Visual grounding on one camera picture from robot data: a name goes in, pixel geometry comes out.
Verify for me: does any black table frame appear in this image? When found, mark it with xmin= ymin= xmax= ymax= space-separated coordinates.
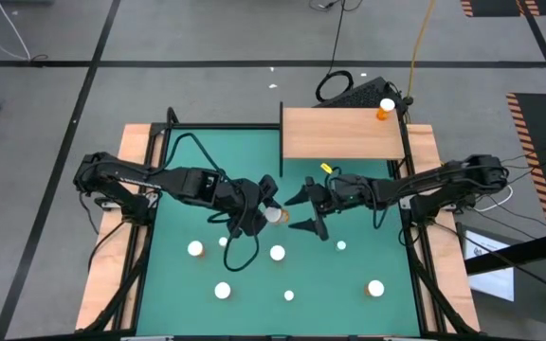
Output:
xmin=82 ymin=106 xmax=481 ymax=341

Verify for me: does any black hanging cable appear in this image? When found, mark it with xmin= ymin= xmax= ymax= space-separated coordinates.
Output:
xmin=314 ymin=0 xmax=355 ymax=103

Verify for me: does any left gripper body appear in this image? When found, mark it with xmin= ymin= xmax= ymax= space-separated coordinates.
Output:
xmin=214 ymin=178 xmax=267 ymax=224

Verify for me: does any wooden side board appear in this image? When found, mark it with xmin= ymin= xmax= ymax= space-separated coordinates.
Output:
xmin=74 ymin=123 xmax=155 ymax=332
xmin=404 ymin=123 xmax=482 ymax=332

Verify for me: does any white floor cable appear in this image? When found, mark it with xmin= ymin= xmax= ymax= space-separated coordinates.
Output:
xmin=0 ymin=0 xmax=49 ymax=63

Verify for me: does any amber bottle with orange pills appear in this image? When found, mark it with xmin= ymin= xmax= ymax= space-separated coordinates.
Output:
xmin=187 ymin=240 xmax=207 ymax=259

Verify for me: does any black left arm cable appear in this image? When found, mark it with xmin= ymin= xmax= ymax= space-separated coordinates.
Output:
xmin=223 ymin=222 xmax=261 ymax=273
xmin=161 ymin=132 xmax=229 ymax=184

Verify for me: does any yellow hanging cable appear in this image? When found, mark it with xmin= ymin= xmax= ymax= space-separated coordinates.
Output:
xmin=405 ymin=0 xmax=438 ymax=103

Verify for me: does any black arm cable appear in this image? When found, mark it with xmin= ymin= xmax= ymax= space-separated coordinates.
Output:
xmin=161 ymin=132 xmax=229 ymax=184
xmin=223 ymin=222 xmax=261 ymax=273
xmin=370 ymin=187 xmax=392 ymax=232

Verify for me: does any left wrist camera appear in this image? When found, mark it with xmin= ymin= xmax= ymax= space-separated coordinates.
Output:
xmin=258 ymin=173 xmax=280 ymax=199

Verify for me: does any wooden shelf black frame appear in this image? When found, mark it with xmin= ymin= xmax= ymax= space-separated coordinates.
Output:
xmin=279 ymin=100 xmax=406 ymax=177

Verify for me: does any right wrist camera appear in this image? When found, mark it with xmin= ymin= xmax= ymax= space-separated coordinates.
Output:
xmin=329 ymin=178 xmax=360 ymax=206

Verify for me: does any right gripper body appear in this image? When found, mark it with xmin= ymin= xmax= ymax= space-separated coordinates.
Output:
xmin=306 ymin=177 xmax=378 ymax=242

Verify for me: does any computer monitor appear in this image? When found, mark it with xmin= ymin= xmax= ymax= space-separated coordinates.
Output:
xmin=462 ymin=225 xmax=517 ymax=303

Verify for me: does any black metal bar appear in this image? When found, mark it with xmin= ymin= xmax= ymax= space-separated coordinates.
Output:
xmin=464 ymin=225 xmax=546 ymax=277

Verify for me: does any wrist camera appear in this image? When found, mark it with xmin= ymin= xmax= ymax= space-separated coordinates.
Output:
xmin=258 ymin=173 xmax=280 ymax=199
xmin=329 ymin=178 xmax=360 ymax=206

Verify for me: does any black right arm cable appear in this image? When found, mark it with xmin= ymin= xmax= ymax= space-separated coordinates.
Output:
xmin=370 ymin=187 xmax=392 ymax=232

